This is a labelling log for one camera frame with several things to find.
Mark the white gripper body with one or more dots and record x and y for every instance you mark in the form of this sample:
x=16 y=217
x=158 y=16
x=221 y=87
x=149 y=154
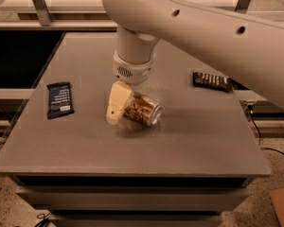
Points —
x=133 y=72

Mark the black striped snack bar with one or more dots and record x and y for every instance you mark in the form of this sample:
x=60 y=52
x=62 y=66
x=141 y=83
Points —
x=213 y=82

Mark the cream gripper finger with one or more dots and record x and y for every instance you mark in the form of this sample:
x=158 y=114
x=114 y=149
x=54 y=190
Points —
x=120 y=97

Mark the metal railing frame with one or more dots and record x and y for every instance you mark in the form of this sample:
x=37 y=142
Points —
x=78 y=14

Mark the dark blue snack bar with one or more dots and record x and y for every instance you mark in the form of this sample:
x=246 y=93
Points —
x=59 y=100

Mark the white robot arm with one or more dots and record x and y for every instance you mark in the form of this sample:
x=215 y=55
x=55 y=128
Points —
x=246 y=49

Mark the orange soda can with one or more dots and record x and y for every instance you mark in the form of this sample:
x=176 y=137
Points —
x=144 y=110

